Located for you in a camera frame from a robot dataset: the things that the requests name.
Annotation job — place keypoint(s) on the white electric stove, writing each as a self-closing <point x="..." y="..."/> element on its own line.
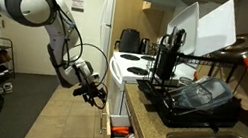
<point x="119" y="75"/>

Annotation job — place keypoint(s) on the dark grey floor mat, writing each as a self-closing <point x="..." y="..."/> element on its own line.
<point x="23" y="106"/>

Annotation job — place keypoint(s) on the black utensil caddy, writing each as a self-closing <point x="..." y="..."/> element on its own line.
<point x="165" y="64"/>

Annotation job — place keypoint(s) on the white refrigerator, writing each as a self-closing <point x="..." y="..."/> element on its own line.
<point x="106" y="25"/>

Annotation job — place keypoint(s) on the wooden drawer with utensils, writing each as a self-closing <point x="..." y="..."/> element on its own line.
<point x="120" y="120"/>

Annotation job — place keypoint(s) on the black electric kettle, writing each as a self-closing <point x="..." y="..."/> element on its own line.
<point x="144" y="46"/>

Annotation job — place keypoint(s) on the clear glass food container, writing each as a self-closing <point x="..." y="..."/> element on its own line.
<point x="201" y="93"/>

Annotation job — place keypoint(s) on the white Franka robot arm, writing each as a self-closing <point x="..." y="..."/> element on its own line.
<point x="30" y="4"/>

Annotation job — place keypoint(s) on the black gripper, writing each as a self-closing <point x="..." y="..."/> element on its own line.
<point x="88" y="90"/>

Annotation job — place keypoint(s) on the grey sneaker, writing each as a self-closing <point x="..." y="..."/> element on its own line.
<point x="7" y="86"/>

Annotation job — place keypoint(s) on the white square plate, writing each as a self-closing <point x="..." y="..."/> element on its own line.
<point x="184" y="28"/>
<point x="217" y="27"/>

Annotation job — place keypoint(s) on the tall wooden side panel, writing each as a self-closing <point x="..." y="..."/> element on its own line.
<point x="130" y="9"/>

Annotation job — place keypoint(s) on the white door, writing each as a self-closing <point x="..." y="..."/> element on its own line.
<point x="24" y="55"/>

